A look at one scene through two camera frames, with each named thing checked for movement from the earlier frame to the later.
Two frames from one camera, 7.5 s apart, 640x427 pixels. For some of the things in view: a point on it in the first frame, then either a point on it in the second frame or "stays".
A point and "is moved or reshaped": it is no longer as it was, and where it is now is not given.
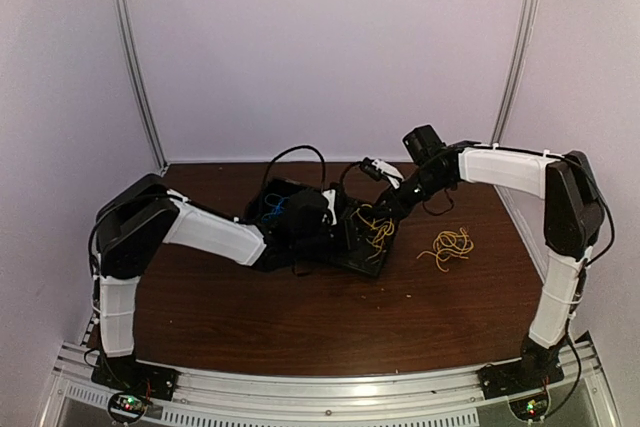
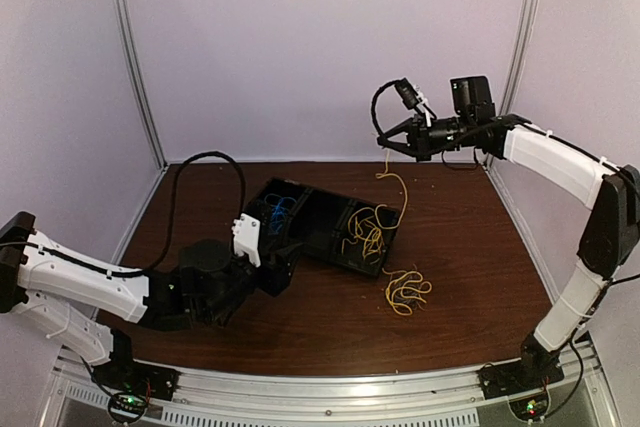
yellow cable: [386, 226] is moved or reshaped
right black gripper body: [404, 206] -> [424, 148]
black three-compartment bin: [291, 218] stays
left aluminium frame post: [121, 12] stays
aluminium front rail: [440, 396] stays
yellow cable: [447, 244] -> [405, 289]
